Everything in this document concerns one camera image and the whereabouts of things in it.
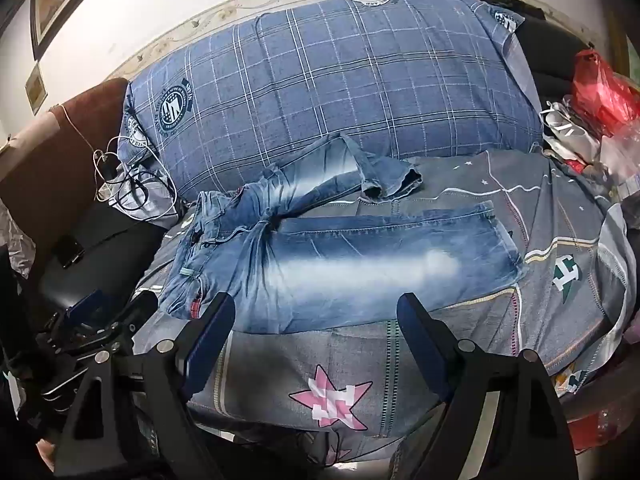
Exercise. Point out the black charger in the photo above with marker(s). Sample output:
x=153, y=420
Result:
x=108, y=169

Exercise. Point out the black cushion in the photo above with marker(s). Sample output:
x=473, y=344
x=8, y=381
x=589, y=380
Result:
x=115, y=255

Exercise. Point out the red packet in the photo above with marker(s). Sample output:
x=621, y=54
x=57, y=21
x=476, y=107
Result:
x=600, y=425

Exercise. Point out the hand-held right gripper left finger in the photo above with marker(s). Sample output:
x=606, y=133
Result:
x=207, y=345

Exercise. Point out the blue plaid pillow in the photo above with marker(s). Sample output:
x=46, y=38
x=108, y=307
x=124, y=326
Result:
x=325, y=85

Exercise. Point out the grey printed bed sheet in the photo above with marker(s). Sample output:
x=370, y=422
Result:
x=550, y=220

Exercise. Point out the black phone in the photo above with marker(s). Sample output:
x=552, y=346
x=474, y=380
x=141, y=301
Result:
x=70, y=254

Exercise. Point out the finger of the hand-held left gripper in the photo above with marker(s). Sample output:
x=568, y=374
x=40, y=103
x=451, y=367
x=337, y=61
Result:
x=137, y=308
x=82, y=311

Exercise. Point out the faded blue jeans pants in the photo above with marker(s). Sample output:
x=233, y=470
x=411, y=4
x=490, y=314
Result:
x=325, y=265

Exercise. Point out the brown headboard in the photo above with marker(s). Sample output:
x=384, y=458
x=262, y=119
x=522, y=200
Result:
x=50, y=170

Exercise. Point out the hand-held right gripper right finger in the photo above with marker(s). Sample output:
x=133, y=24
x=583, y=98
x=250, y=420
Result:
x=422, y=345

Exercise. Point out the clear plastic bag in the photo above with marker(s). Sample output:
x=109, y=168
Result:
x=622, y=160

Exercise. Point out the small wall sign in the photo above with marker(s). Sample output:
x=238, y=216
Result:
x=36, y=87

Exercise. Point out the red plastic bag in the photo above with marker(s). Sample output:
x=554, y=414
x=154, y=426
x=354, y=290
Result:
x=605, y=95

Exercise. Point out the black clip object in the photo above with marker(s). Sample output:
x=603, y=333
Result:
x=500, y=0

